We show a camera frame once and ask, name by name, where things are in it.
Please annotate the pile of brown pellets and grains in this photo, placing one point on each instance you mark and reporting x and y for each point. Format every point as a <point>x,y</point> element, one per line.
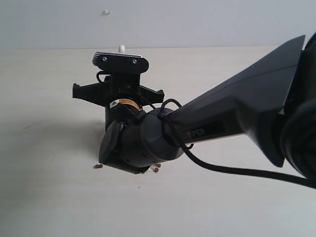
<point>154,168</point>

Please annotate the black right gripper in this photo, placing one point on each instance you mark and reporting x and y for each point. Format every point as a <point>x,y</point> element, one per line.
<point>122,96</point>

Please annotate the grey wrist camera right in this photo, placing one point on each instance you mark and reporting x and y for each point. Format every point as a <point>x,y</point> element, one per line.
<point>120,63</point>

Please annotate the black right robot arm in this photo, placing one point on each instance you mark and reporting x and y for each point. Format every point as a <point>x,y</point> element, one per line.
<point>273,102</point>

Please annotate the wooden paint brush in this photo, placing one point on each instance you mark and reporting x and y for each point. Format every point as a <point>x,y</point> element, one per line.
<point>121,49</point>

